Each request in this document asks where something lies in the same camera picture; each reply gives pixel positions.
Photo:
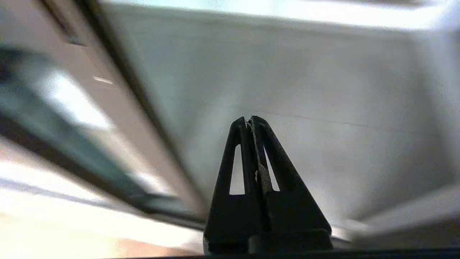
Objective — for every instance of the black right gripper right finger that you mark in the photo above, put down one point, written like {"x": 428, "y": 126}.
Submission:
{"x": 298, "y": 216}

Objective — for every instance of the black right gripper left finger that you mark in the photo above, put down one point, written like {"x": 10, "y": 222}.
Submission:
{"x": 226, "y": 219}

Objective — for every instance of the brown framed sliding glass door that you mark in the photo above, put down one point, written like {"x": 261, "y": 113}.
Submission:
{"x": 118, "y": 118}

